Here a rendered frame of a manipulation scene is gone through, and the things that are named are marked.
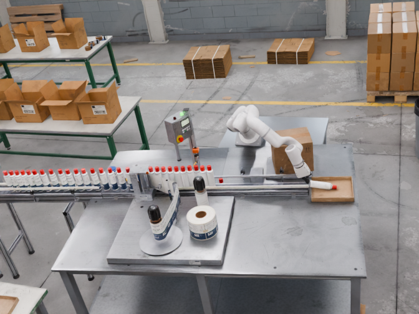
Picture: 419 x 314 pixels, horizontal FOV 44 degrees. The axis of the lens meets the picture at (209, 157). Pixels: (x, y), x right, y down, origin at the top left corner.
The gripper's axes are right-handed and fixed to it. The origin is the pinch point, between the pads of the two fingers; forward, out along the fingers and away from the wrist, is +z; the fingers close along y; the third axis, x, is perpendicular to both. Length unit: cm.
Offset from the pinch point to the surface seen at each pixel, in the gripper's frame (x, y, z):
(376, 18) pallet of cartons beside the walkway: -345, -76, 32
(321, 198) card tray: 13.0, -7.2, 9.7
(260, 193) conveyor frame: 5.5, 35.0, -5.1
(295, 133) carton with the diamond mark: -37.4, 1.8, -20.9
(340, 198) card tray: 13.1, -19.5, 14.3
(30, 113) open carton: -137, 281, -99
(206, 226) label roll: 58, 60, -29
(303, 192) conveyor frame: 5.5, 4.9, 5.8
